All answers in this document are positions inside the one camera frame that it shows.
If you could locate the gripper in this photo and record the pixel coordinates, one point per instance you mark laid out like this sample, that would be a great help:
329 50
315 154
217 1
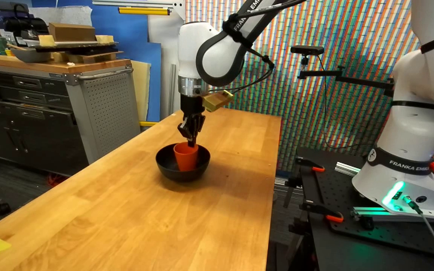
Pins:
192 107

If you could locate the orange cup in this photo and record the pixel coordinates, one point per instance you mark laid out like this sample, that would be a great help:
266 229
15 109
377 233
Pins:
186 158

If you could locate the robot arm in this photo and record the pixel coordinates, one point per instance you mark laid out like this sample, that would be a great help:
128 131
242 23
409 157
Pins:
413 124

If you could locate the black bowl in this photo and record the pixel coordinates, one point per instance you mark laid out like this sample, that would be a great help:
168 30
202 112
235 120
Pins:
166 162

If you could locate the grey bowl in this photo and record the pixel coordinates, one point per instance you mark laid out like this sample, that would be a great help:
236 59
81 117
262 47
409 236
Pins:
30 55

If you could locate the beige board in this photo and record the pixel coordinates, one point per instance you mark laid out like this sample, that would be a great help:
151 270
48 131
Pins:
141 90

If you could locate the grey tool cabinet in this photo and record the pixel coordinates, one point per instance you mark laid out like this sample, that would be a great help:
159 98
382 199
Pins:
100 109

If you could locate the blue board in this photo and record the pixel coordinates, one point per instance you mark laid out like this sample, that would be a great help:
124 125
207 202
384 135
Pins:
126 30

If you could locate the black clamp with orange tip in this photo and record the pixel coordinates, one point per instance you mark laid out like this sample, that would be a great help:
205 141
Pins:
307 164
320 210

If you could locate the yellow bar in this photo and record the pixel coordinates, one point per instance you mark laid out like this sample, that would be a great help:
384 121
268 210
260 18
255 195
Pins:
143 11

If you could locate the black tray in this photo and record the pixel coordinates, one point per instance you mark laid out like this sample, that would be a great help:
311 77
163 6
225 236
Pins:
74 47

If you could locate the brown cardboard box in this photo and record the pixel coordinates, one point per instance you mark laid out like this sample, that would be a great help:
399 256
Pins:
72 32

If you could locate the multicoloured patterned backdrop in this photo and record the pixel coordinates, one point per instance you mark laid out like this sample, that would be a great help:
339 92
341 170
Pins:
345 113

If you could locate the black machine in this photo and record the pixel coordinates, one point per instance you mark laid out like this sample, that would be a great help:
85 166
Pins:
25 24

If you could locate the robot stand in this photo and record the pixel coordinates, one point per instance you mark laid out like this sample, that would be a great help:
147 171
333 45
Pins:
352 241

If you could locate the black caster wheel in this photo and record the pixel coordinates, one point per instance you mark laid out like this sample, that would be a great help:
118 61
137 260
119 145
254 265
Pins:
3 209

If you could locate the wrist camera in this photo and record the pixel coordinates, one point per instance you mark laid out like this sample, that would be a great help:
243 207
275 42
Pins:
217 101

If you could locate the camera on mount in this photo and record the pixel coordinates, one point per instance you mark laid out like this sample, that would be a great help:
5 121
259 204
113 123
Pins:
307 50

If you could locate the aluminium rail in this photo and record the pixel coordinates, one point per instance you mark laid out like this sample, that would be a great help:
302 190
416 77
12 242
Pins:
347 169

